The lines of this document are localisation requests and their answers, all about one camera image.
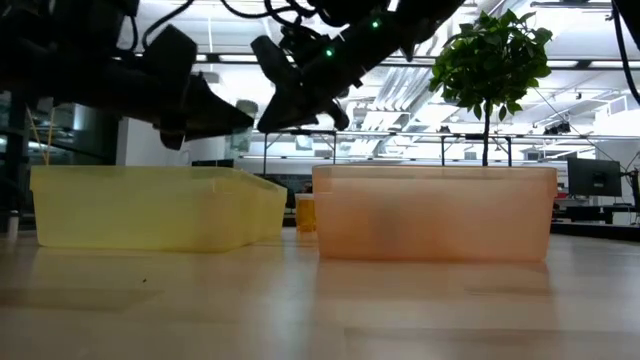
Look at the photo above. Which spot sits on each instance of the large white-capped pill bottle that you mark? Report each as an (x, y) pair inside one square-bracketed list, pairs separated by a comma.
[(305, 215)]

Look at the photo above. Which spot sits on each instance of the potted green tree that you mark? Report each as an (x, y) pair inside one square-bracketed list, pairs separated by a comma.
[(487, 60)]

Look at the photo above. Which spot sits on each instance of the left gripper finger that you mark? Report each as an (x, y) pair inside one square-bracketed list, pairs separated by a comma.
[(200, 110)]

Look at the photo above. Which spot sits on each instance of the black computer monitor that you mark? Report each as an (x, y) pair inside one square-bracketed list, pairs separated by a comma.
[(594, 177)]

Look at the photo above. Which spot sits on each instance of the translucent yellow plastic bin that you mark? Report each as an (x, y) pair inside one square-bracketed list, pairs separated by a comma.
[(150, 210)]

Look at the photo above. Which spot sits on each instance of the translucent orange plastic bin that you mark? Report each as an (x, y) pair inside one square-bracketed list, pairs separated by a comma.
[(435, 215)]

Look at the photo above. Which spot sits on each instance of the low black screen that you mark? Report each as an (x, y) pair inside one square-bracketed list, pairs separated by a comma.
[(212, 163)]

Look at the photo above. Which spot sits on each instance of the dark office desk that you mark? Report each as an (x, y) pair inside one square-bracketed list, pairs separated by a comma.
[(590, 212)]

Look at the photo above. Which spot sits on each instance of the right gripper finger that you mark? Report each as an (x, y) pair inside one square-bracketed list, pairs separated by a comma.
[(292, 100), (336, 116)]

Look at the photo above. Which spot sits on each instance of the thin yellow rods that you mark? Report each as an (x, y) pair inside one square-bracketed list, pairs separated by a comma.
[(48, 145)]

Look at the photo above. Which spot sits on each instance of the black-framed background table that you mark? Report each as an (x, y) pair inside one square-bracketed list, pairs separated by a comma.
[(443, 150), (265, 150)]

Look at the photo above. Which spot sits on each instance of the small white cup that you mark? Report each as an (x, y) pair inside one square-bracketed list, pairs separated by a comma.
[(12, 224)]

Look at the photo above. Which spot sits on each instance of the small white-capped pill bottle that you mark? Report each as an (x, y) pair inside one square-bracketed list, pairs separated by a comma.
[(241, 147)]

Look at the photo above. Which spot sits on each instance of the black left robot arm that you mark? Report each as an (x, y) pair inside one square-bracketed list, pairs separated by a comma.
[(45, 45)]

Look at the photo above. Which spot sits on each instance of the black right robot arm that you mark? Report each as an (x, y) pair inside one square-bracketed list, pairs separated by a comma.
[(400, 25)]

